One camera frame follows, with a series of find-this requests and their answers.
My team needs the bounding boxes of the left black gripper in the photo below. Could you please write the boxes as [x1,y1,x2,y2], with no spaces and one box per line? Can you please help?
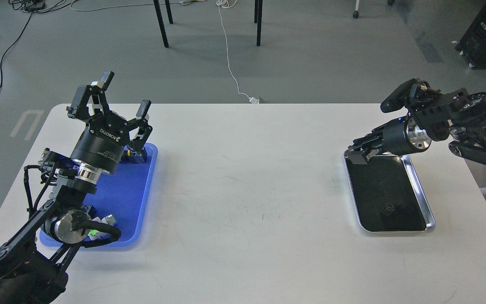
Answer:
[66,72,153,174]

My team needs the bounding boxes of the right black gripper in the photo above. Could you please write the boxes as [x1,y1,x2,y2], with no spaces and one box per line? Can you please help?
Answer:
[348,119,432,164]

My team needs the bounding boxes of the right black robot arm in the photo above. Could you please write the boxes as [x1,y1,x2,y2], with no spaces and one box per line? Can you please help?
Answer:
[345,79,486,166]

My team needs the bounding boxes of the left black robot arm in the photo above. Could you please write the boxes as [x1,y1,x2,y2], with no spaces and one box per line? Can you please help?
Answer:
[0,71,152,304]

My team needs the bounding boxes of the blue industrial part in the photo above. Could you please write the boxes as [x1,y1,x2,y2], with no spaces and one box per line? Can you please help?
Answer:
[120,146,147,164]

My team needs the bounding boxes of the small black gear in tray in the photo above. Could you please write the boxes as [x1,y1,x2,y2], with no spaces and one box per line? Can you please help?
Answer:
[383,204,395,215]

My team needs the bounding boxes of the white green connector part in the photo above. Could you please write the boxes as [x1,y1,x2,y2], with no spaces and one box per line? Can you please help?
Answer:
[86,214,118,241]

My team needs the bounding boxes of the silver metal tray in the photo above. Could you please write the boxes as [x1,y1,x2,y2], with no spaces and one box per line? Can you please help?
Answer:
[343,150,436,233]

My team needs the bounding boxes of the blue plastic tray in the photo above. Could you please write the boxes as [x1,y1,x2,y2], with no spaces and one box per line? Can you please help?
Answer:
[39,144,158,247]

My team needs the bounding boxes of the black table legs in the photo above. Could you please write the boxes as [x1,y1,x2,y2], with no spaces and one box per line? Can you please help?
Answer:
[153,0,264,48]

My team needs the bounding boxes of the white floor cable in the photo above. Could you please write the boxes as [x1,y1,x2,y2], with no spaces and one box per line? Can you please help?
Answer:
[70,0,260,104]

